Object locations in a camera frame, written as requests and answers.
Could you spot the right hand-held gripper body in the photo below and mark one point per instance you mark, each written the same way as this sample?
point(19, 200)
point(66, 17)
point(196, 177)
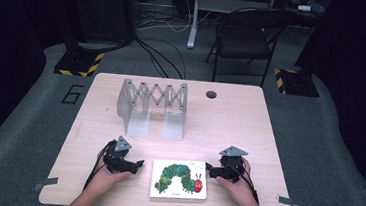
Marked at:
point(232, 169)

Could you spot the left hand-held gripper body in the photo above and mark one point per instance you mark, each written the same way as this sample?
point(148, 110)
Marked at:
point(117, 161)

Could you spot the white caterpillar picture book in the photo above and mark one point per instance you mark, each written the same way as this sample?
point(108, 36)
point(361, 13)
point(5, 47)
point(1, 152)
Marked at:
point(177, 179)

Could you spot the grey expandable metal book rack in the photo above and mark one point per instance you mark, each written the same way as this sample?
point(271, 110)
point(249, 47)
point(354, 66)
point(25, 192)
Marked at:
point(139, 124)

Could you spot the person's right hand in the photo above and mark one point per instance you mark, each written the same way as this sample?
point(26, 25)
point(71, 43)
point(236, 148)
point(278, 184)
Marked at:
point(242, 190)

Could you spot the person's left hand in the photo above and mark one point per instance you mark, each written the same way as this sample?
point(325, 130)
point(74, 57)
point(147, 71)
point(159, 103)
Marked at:
point(105, 181)

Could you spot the black round table grommet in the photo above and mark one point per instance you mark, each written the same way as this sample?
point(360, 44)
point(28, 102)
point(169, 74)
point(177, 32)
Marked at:
point(211, 94)

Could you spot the black stand with striped base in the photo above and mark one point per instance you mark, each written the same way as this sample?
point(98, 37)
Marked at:
point(298, 83)
point(79, 64)

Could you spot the black folding chair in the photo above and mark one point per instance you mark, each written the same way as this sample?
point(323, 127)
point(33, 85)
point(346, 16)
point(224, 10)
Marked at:
point(243, 41)

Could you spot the grey desk with white leg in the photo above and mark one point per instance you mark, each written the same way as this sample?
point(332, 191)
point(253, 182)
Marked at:
point(193, 23)

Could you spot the dark curtain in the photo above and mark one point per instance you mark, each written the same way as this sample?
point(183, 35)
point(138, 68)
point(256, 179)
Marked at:
point(358, 64)
point(5, 50)

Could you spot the small white device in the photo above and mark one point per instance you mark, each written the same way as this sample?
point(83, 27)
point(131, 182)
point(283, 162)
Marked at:
point(304, 8)

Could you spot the grey table edge bracket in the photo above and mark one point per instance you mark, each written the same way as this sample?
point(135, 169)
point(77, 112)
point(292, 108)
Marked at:
point(47, 182)
point(287, 202)

